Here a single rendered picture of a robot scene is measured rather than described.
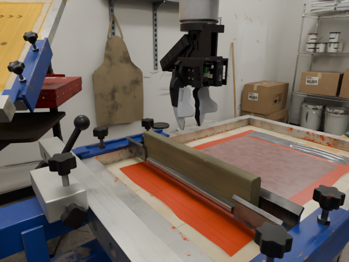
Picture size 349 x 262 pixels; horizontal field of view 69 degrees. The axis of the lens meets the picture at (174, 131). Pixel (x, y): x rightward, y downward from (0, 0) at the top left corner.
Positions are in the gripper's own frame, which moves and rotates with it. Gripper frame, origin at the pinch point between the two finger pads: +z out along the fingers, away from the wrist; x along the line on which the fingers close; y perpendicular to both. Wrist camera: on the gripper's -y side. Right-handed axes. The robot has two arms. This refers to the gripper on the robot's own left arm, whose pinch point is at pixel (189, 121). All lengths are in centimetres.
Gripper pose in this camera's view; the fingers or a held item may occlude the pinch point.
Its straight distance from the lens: 57.2
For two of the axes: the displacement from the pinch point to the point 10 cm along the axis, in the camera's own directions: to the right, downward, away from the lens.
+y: 6.1, 2.5, -7.5
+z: -0.1, 9.5, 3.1
